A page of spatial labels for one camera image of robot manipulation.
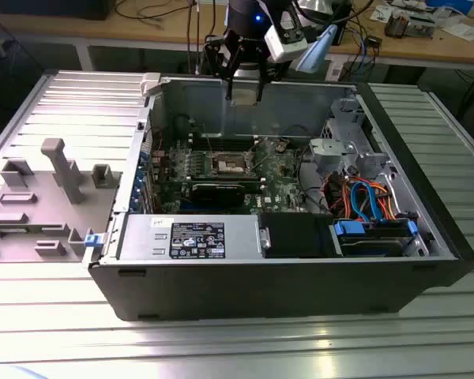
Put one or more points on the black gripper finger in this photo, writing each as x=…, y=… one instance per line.
x=211, y=53
x=266, y=69

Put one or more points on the silver CPU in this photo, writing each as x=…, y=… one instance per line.
x=245, y=96

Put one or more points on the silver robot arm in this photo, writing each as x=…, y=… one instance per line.
x=318, y=51

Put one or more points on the black RAM slot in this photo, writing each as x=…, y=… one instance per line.
x=229, y=138
x=221, y=175
x=253, y=180
x=229, y=141
x=229, y=145
x=229, y=148

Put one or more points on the CPU socket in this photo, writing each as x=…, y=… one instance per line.
x=225, y=166

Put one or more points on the gray case latch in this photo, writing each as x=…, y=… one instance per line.
x=150, y=83

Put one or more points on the wooden desk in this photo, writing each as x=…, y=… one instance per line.
x=142, y=29

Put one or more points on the green motherboard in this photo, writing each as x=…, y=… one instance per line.
x=276, y=173

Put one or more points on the silver metal drive cage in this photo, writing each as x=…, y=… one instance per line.
x=332, y=152

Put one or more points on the small black box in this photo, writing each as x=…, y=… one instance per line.
x=374, y=41

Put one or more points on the black graphics card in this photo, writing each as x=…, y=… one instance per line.
x=217, y=194

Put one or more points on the metal finned heat sink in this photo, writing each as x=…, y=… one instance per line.
x=397, y=25

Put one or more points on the blue card retainer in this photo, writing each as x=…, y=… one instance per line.
x=141, y=173

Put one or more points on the large black box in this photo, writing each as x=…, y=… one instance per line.
x=63, y=10

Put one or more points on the circuit module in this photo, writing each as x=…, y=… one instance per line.
x=420, y=25

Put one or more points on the hard disk in blue carrier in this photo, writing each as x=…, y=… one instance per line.
x=349, y=228

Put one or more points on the silver power supply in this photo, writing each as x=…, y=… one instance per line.
x=142, y=237

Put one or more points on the white paper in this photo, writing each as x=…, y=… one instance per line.
x=468, y=31

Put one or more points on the blue case latch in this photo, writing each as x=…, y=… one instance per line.
x=92, y=241

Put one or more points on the black PC case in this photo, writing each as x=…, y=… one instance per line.
x=260, y=292

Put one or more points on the gray parts rack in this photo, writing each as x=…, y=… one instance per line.
x=43, y=213

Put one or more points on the white camera with black bracket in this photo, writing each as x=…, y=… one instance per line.
x=286, y=43

